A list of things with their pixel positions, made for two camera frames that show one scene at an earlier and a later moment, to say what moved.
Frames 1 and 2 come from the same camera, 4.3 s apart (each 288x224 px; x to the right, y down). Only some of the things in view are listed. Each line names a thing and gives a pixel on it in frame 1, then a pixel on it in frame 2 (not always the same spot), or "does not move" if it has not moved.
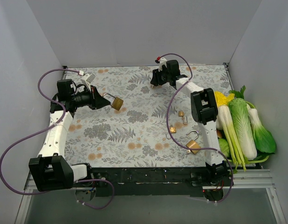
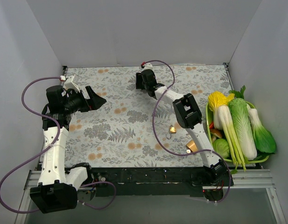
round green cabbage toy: (224, 147) does not move
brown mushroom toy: (219, 133) does not move
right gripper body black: (157, 78) → (138, 80)
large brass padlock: (193, 143) does not move
